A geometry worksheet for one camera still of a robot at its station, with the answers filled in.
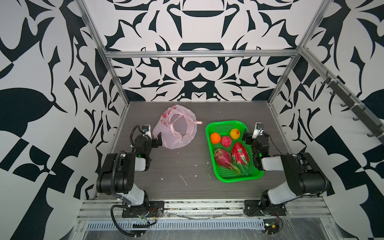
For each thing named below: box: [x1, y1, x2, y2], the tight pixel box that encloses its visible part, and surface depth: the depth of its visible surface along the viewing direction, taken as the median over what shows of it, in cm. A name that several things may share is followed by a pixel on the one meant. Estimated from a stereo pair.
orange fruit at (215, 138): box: [210, 132, 221, 145], surface depth 96 cm
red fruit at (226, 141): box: [220, 136, 232, 148], surface depth 94 cm
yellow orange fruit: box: [230, 128, 241, 140], surface depth 98 cm
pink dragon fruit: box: [214, 148, 242, 176], surface depth 85 cm
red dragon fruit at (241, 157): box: [231, 142, 250, 175], surface depth 87 cm
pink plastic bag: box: [152, 104, 203, 150], surface depth 98 cm
